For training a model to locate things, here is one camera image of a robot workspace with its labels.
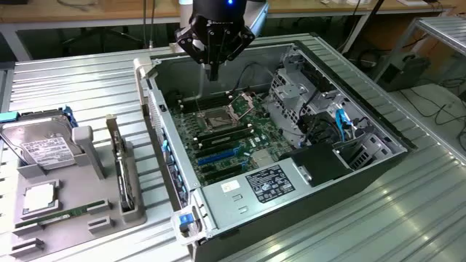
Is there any chipset heat sink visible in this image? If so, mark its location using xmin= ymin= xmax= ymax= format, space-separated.
xmin=252 ymin=150 xmax=281 ymax=168

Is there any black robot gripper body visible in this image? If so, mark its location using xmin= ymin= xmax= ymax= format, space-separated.
xmin=190 ymin=0 xmax=249 ymax=32

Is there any silver CPU chip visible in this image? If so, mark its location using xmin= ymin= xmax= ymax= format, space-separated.
xmin=23 ymin=183 xmax=62 ymax=216

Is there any blue expansion slot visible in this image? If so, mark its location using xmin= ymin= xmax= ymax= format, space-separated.
xmin=198 ymin=151 xmax=238 ymax=166

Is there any silver hard disk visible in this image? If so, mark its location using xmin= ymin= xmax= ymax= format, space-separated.
xmin=0 ymin=116 xmax=83 ymax=168

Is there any blue disk wire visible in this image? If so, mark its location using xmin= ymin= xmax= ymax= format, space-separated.
xmin=334 ymin=108 xmax=357 ymax=142

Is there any black cable on table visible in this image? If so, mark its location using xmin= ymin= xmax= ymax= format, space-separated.
xmin=398 ymin=88 xmax=466 ymax=128

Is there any grey power supply unit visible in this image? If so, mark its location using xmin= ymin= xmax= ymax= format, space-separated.
xmin=200 ymin=157 xmax=316 ymax=229

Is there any wooden desk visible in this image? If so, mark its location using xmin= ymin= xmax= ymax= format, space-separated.
xmin=0 ymin=0 xmax=456 ymax=25

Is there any black graphics card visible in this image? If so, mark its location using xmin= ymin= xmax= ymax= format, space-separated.
xmin=105 ymin=114 xmax=137 ymax=214

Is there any silver drive cage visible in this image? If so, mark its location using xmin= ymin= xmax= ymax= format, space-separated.
xmin=269 ymin=68 xmax=348 ymax=137

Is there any metal slat table frame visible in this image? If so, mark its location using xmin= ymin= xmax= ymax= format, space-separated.
xmin=373 ymin=16 xmax=466 ymax=82

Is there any grey parts rack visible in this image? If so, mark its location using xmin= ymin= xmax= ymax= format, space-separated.
xmin=10 ymin=126 xmax=149 ymax=259

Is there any green motherboard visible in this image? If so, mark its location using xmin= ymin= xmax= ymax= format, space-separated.
xmin=171 ymin=91 xmax=293 ymax=186

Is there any blue disk caddy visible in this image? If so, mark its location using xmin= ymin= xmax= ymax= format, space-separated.
xmin=0 ymin=105 xmax=79 ymax=129

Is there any silver disk bay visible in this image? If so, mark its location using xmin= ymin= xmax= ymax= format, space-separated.
xmin=333 ymin=130 xmax=409 ymax=171

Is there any black installed RAM stick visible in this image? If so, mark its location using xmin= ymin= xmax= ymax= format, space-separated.
xmin=193 ymin=126 xmax=254 ymax=147

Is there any green RAM stick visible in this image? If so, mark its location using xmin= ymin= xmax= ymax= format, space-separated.
xmin=14 ymin=205 xmax=91 ymax=228

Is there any black box with handle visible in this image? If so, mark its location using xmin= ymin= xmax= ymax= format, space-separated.
xmin=377 ymin=53 xmax=433 ymax=92

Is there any open black PC case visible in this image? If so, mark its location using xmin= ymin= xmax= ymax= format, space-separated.
xmin=133 ymin=32 xmax=420 ymax=262

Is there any black plastic air duct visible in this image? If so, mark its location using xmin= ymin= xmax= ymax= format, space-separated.
xmin=282 ymin=144 xmax=353 ymax=188

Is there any CPU socket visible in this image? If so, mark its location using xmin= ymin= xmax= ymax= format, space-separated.
xmin=197 ymin=92 xmax=258 ymax=132

